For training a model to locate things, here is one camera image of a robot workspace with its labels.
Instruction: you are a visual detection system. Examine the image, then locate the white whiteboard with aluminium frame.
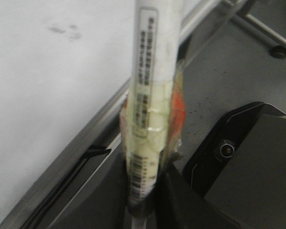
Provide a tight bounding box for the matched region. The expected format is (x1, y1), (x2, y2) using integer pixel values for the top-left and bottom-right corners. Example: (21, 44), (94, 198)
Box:
(0, 0), (232, 229)

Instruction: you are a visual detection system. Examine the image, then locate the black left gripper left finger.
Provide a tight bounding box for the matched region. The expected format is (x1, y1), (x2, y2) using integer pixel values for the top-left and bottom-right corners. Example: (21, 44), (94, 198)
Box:
(50, 150), (127, 229)

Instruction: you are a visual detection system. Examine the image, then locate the grey metal stand leg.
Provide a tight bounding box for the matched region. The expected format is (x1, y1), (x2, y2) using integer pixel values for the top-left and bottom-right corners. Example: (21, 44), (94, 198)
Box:
(224, 0), (286, 59)

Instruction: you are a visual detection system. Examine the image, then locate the black robot base housing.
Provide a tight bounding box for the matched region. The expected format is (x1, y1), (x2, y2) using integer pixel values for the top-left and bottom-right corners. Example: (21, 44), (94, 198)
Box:
(183, 102), (286, 229)

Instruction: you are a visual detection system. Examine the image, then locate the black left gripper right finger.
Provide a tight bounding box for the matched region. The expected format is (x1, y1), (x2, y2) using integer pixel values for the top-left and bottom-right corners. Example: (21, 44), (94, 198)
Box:
(155, 165), (219, 229)

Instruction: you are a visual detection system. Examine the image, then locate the white taped whiteboard marker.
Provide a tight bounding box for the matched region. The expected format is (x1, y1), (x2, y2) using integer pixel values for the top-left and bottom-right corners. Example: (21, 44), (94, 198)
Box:
(120, 0), (183, 229)

